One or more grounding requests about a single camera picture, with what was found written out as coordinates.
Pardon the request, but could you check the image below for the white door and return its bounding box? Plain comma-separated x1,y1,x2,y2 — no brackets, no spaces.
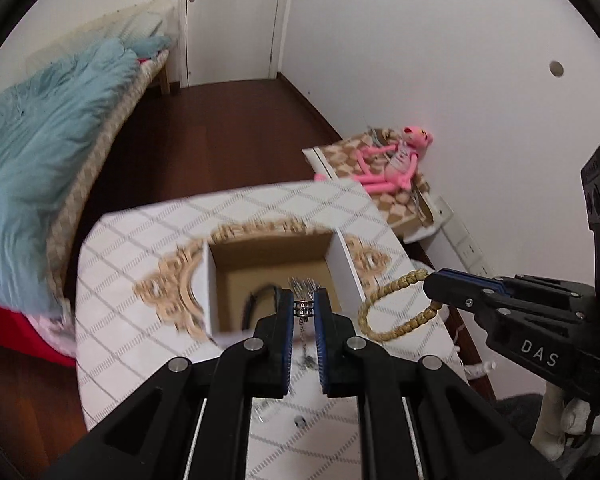
181,0,287,87

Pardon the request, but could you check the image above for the wooden bead bracelet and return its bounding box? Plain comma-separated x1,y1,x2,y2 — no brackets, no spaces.
356,266,444,344

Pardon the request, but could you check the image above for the white power strip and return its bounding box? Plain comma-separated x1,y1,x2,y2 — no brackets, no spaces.
425,196,493,278

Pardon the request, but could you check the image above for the bed with patterned mattress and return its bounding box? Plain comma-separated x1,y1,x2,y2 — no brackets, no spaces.
0,0,180,367

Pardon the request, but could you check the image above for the white cardboard box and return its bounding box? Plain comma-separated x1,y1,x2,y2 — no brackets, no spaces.
190,230,365,348

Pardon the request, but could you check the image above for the blue duvet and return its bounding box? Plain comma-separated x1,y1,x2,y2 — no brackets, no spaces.
0,38,144,318

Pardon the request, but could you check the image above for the silver pendant chain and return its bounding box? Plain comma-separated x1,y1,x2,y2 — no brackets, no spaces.
287,276,323,376

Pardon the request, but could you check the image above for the pink panther plush toy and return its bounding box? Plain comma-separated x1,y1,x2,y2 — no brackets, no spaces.
318,126,434,195

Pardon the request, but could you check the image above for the brown checkered cushion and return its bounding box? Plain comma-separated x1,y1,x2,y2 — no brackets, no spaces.
303,126,441,244

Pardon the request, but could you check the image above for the white patterned tablecloth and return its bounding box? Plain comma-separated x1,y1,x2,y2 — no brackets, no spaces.
76,180,414,479

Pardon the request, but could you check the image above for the white pillow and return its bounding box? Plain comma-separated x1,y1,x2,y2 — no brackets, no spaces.
24,0,178,76

